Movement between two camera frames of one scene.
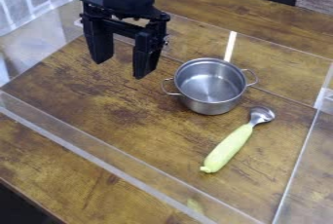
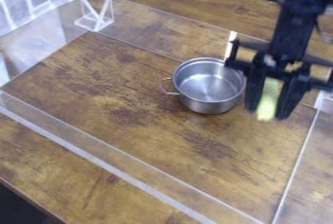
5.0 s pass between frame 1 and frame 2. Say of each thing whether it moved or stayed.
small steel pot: stayed
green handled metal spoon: moved
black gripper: moved
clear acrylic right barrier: stayed
